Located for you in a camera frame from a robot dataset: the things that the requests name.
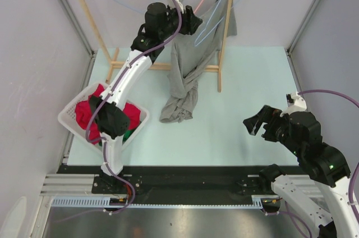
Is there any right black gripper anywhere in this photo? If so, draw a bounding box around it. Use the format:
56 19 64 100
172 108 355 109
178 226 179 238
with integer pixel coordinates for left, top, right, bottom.
242 103 303 155

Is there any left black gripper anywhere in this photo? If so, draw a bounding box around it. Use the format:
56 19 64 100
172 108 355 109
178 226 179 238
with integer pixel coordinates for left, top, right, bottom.
159 4 202 40

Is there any grey t shirt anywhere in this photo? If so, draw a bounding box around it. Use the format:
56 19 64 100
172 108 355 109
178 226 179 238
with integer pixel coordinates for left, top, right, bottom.
159 4 225 123

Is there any green t shirt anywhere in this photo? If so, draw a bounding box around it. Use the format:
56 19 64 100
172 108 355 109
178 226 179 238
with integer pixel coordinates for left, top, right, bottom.
123 129 136 142

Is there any red t shirt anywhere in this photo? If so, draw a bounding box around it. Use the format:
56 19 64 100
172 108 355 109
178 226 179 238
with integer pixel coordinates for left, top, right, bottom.
75 85 141 144

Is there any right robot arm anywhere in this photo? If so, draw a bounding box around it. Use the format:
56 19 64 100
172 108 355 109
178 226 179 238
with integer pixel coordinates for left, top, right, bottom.
243 104 358 237

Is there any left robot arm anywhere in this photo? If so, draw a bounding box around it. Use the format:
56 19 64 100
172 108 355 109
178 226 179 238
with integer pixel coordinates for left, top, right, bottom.
86 2 202 193

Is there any wooden clothes rack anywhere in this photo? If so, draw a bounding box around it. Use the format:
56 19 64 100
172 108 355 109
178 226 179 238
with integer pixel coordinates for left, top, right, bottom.
63 0 238 93

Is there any white plastic basket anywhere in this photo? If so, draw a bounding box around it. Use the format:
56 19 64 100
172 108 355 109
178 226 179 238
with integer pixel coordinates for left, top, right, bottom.
58 82 150 155

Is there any white cable duct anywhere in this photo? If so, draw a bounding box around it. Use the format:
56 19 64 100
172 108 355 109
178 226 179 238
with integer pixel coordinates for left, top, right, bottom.
52 196 280 210

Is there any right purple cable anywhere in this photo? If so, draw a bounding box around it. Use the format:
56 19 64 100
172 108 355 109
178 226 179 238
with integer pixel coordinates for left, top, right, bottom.
280 89 359 238

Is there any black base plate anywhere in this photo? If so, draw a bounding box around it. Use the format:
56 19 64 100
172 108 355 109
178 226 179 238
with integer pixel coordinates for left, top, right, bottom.
57 165 273 204

